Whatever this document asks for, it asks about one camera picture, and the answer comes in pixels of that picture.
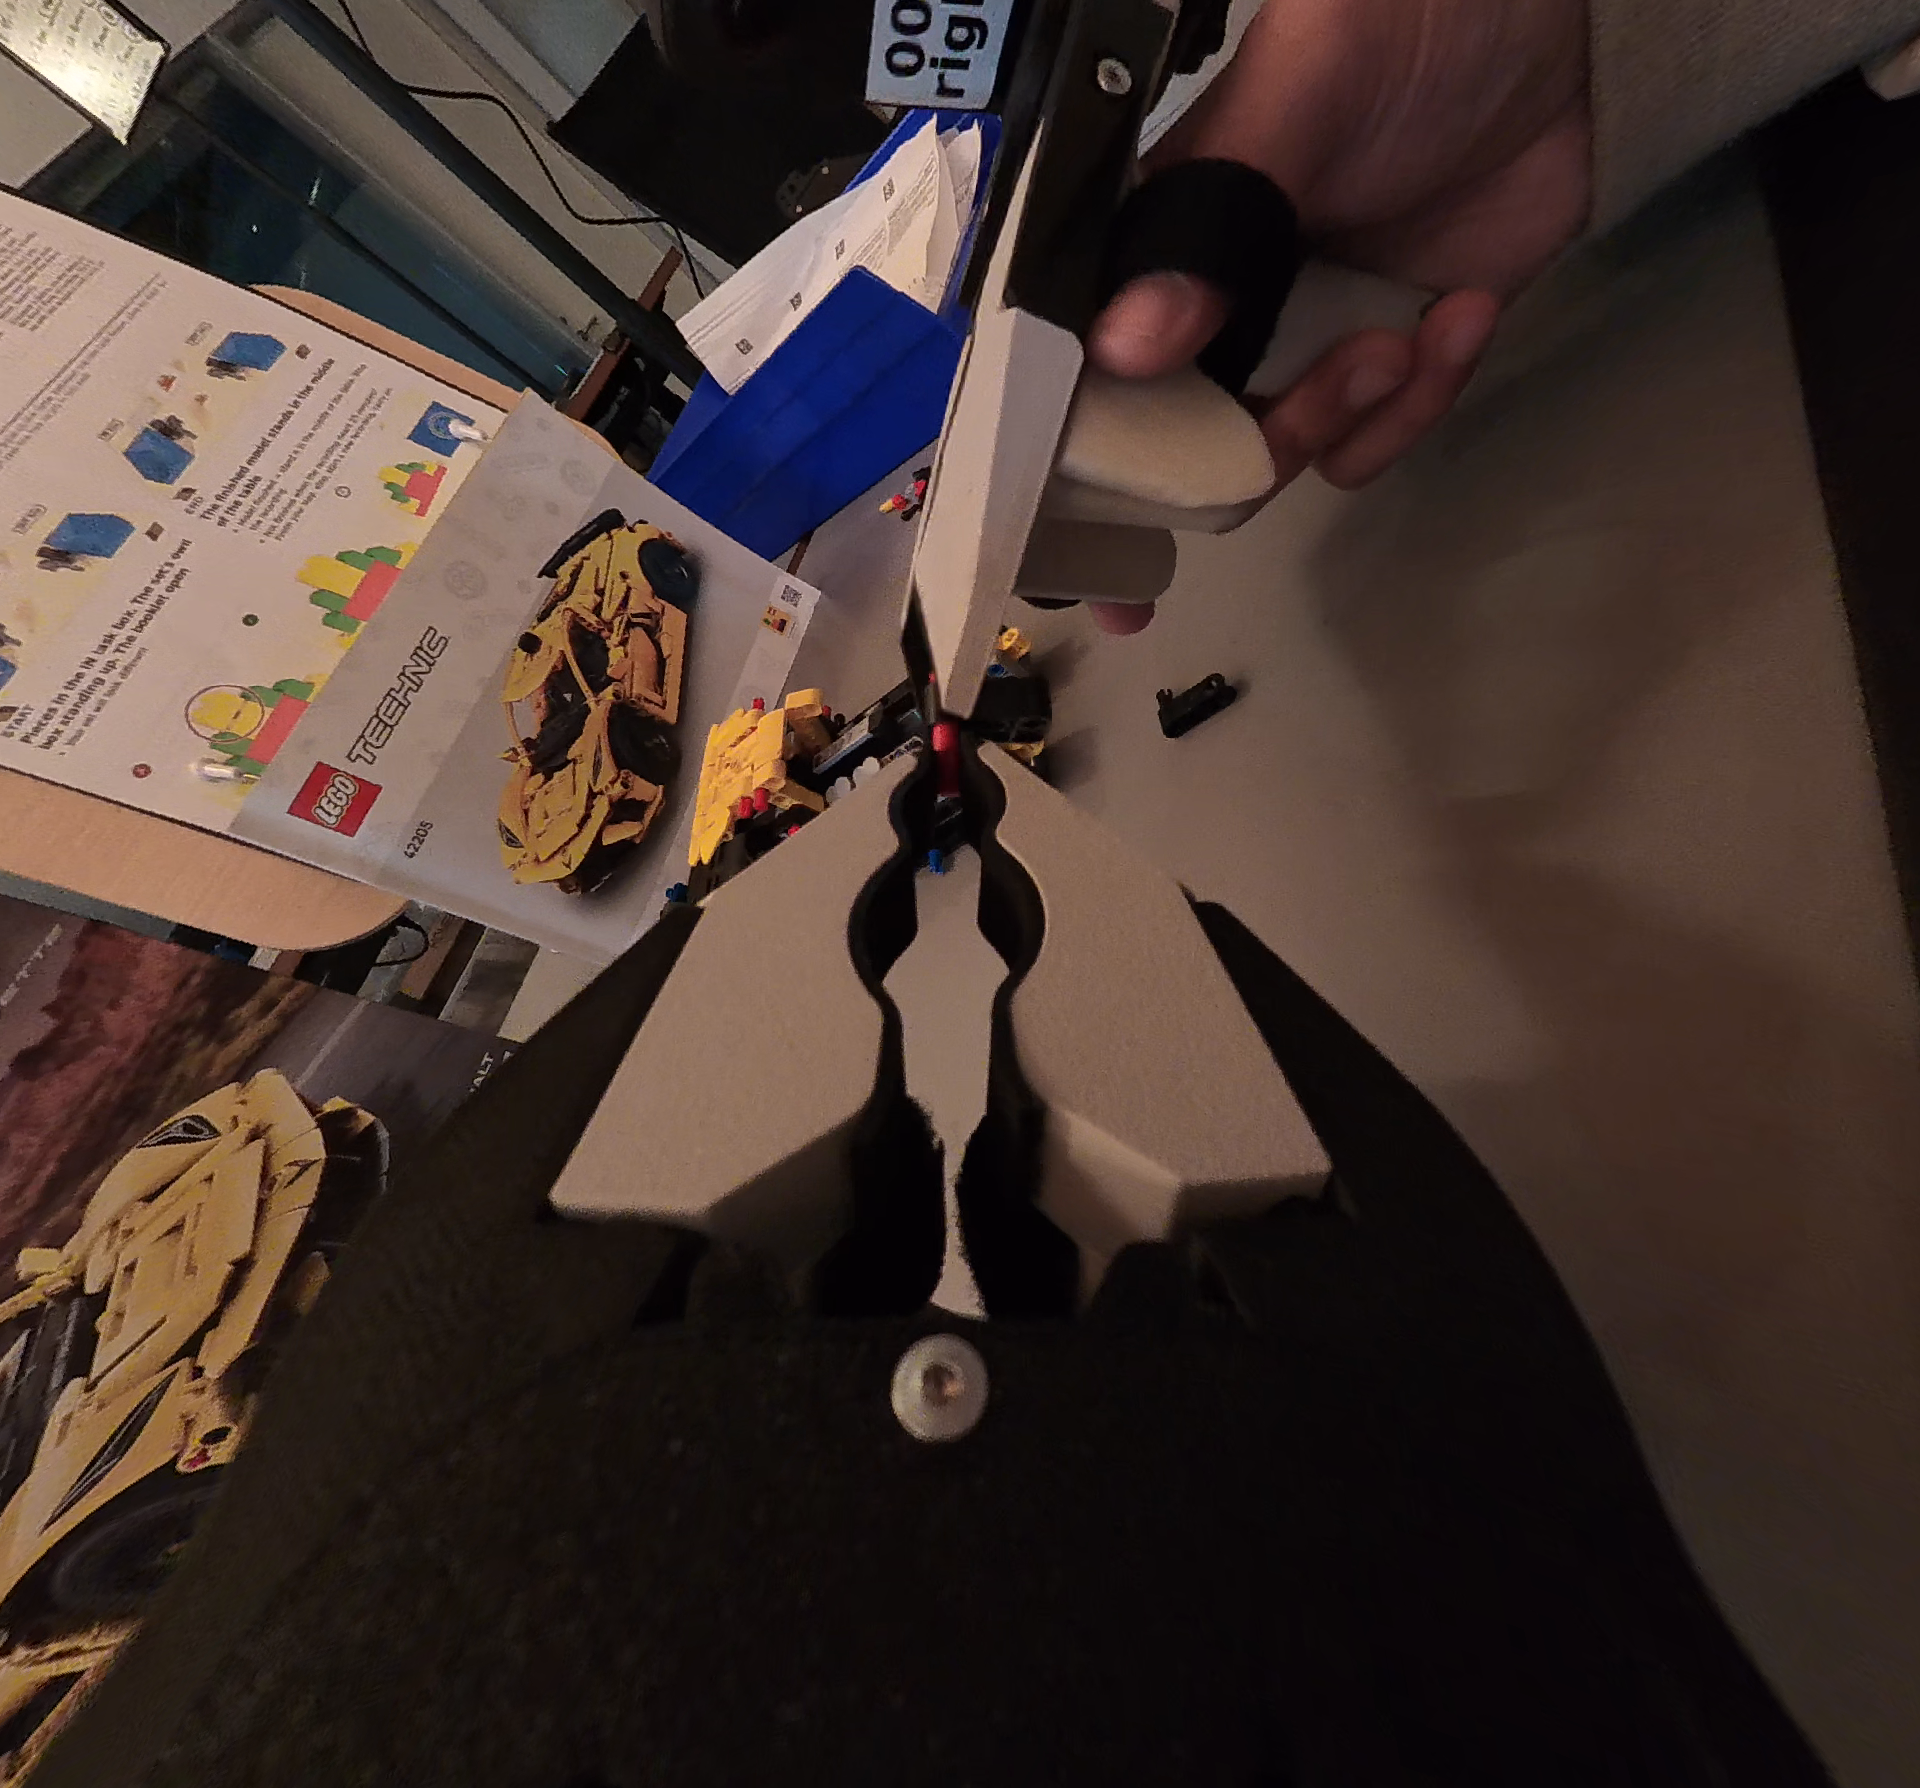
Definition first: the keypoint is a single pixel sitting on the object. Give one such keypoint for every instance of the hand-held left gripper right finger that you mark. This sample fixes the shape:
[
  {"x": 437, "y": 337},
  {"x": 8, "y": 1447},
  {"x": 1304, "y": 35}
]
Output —
[{"x": 1155, "y": 1037}]

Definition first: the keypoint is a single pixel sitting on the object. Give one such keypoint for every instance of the blue plastic bin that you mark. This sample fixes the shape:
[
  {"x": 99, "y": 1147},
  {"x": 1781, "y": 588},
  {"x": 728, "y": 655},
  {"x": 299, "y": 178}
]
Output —
[{"x": 796, "y": 393}]

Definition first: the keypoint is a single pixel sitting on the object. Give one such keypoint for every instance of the toy car instruction booklet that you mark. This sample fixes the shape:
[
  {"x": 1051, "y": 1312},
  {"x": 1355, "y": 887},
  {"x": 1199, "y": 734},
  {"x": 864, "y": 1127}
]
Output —
[{"x": 450, "y": 648}]

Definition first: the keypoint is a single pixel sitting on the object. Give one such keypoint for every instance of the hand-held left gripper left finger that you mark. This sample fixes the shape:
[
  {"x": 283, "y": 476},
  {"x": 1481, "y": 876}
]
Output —
[{"x": 735, "y": 1053}]

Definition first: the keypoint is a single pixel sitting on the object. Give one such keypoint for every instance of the toy car set box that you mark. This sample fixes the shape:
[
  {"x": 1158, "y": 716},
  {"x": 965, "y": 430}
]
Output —
[{"x": 178, "y": 1217}]

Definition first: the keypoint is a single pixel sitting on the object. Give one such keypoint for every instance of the white folded paper sheets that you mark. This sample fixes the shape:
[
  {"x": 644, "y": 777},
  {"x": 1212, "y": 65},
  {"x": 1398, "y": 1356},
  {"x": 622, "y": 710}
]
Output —
[{"x": 840, "y": 257}]

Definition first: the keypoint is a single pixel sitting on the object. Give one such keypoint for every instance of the person's right forearm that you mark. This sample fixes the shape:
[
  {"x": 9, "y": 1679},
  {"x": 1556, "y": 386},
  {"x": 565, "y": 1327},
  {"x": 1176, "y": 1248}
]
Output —
[{"x": 1723, "y": 3}]

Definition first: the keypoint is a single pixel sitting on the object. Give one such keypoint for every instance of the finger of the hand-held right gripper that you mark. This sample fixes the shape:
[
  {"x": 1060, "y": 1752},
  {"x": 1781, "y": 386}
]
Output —
[{"x": 999, "y": 466}]

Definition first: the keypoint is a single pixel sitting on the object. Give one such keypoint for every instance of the grey desk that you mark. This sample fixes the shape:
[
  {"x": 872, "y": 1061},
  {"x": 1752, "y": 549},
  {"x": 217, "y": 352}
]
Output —
[{"x": 1575, "y": 993}]

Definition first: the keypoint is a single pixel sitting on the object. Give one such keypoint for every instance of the person's right hand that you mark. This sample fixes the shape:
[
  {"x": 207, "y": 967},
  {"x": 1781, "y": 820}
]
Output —
[{"x": 1424, "y": 123}]

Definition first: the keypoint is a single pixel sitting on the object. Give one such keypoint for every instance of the small black toy brick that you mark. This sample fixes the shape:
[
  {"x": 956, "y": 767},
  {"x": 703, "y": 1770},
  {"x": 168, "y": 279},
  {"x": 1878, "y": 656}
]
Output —
[{"x": 1194, "y": 705}]

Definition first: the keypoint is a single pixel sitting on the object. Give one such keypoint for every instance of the partly built toy car chassis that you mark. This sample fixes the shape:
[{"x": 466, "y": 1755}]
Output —
[{"x": 763, "y": 767}]

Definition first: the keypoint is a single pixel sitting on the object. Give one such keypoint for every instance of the framed white sign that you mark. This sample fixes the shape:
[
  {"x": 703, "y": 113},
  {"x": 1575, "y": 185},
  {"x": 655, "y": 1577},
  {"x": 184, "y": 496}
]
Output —
[{"x": 75, "y": 18}]

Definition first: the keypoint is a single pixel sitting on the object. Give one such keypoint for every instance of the black toy connector red pin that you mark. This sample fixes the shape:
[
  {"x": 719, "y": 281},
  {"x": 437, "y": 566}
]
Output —
[{"x": 946, "y": 784}]

